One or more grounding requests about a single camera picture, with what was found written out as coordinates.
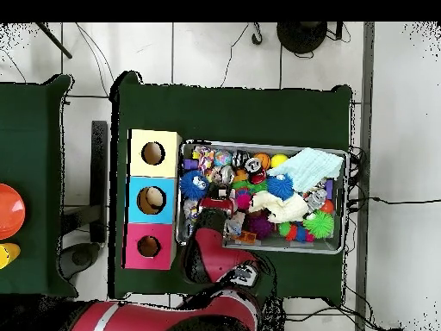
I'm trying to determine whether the orange plastic bowl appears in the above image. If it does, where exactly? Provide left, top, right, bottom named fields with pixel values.
left=0, top=183, right=27, bottom=241

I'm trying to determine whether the black upright panel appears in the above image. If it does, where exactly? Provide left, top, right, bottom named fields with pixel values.
left=90, top=120, right=109, bottom=243

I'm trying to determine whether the shallow silver mesh bin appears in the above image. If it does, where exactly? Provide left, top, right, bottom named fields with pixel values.
left=175, top=139, right=349, bottom=255

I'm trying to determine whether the green spiky ball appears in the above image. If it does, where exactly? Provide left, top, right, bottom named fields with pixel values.
left=302, top=209, right=335, bottom=240

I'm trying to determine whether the wooden box with three holes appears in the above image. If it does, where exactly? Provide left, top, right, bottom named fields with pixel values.
left=121, top=128, right=183, bottom=271

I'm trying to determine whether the black round stand base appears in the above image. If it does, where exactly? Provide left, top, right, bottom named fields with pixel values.
left=276, top=22, right=328, bottom=55

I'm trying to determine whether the black rod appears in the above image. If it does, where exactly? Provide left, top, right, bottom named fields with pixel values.
left=34, top=22, right=73, bottom=59

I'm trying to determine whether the cream waffle cloth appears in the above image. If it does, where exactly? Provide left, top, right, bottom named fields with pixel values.
left=248, top=190, right=310, bottom=224

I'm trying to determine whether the black cable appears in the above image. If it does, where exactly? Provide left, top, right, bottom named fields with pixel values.
left=347, top=195, right=441, bottom=205

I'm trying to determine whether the yellow ball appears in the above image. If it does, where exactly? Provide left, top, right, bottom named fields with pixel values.
left=270, top=153, right=289, bottom=169

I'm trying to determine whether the light blue waffle cloth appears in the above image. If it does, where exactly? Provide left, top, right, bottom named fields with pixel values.
left=266, top=147, right=345, bottom=193

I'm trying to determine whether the yellow plastic toy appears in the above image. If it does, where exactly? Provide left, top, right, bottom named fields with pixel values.
left=0, top=242, right=22, bottom=270

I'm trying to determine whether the blue spiky ball with eyes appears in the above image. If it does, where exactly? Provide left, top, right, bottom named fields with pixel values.
left=179, top=170, right=210, bottom=201

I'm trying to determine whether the orange toy basketball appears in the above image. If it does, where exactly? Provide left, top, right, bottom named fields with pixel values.
left=255, top=152, right=272, bottom=171

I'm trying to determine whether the orange plastic block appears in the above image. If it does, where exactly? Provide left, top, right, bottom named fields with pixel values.
left=236, top=229, right=258, bottom=245

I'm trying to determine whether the dark green tablecloth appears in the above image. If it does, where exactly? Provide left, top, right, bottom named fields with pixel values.
left=0, top=73, right=78, bottom=297
left=108, top=70, right=353, bottom=304

